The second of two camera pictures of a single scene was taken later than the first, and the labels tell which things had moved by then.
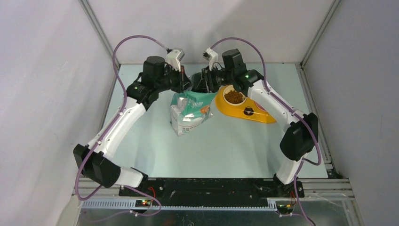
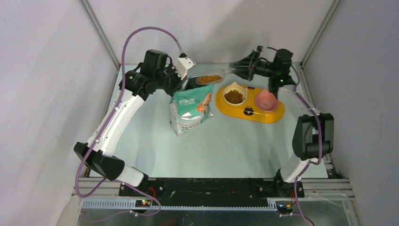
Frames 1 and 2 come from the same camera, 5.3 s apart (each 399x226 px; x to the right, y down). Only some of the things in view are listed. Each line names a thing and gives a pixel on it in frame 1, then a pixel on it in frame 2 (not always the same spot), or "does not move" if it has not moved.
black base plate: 210,192 does not move
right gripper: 202,87 to 251,63
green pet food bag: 189,109 does not move
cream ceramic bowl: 232,97 does not move
